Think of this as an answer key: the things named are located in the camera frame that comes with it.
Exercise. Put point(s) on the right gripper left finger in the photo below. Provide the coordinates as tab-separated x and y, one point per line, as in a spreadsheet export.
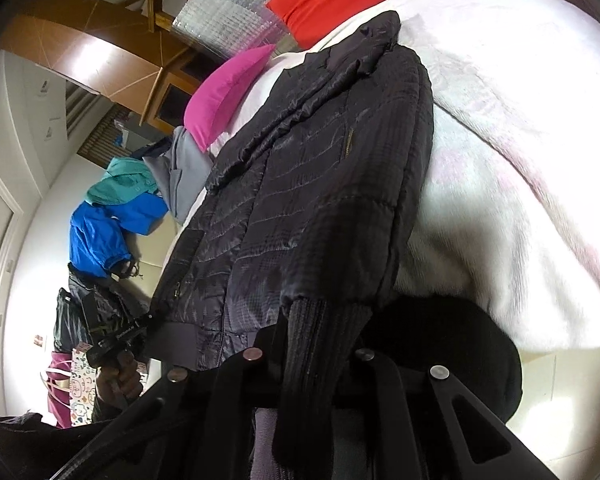
215	424

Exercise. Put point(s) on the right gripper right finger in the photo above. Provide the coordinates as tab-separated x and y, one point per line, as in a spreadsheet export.
401	424

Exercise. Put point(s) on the black quilted puffer jacket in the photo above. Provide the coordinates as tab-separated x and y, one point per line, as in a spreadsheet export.
307	212

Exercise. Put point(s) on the person's left hand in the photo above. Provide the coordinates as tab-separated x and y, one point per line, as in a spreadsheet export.
118	381

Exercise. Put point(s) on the patterned gift bag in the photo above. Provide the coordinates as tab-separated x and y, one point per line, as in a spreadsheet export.
82	392

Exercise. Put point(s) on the blue jacket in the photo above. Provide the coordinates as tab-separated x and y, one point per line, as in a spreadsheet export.
97	244

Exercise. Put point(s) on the teal garment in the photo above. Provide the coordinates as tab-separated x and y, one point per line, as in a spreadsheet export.
124	179

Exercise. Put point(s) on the grey garment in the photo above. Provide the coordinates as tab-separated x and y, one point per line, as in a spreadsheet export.
180	170

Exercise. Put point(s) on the white fleece bed blanket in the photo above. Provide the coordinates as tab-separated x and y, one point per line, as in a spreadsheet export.
509	213

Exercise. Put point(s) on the magenta pillow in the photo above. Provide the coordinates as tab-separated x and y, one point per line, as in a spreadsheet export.
212	105

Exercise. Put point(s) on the wooden cabinet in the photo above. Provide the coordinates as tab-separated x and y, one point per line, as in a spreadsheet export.
112	51

